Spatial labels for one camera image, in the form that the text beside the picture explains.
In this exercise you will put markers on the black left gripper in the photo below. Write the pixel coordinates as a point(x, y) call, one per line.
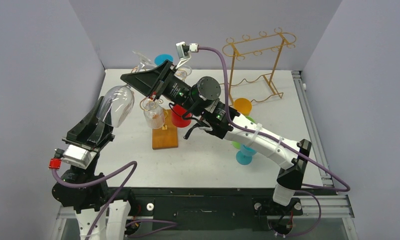
point(91, 132)

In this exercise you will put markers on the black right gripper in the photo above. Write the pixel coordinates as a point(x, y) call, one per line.
point(162, 81)

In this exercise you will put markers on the blue plastic goblet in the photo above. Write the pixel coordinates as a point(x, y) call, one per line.
point(161, 58)
point(244, 155)

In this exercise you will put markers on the patterned clear glass goblet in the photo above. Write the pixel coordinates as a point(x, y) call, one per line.
point(154, 113)

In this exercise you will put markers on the small clear wine glass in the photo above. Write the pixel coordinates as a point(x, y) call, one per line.
point(116, 105)

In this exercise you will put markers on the red plastic goblet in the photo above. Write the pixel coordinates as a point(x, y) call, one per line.
point(176, 116)

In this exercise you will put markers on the gold spiral rack wooden base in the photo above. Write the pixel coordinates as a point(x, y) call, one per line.
point(165, 137)

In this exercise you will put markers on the clear champagne flute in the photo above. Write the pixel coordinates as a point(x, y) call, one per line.
point(144, 63)

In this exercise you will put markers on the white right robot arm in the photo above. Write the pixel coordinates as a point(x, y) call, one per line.
point(203, 99)

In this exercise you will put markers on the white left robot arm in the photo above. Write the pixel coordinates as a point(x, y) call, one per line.
point(100, 211)

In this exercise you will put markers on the orange plastic goblet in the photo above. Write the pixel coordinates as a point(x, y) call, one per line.
point(243, 105)

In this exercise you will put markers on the green plastic goblet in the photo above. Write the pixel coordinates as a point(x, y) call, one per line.
point(237, 144)

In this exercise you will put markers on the blue plastic goblet front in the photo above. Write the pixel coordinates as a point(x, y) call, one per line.
point(244, 155)

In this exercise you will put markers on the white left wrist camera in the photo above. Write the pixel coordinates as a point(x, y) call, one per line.
point(74, 156)

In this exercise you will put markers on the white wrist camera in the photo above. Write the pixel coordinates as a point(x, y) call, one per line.
point(74, 156)
point(184, 51)

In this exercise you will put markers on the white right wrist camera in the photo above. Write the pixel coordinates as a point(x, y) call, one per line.
point(184, 51)

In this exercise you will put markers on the gold rectangular wire glass rack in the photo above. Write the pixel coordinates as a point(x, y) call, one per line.
point(253, 64)

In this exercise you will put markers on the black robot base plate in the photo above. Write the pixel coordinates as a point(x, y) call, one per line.
point(208, 209)

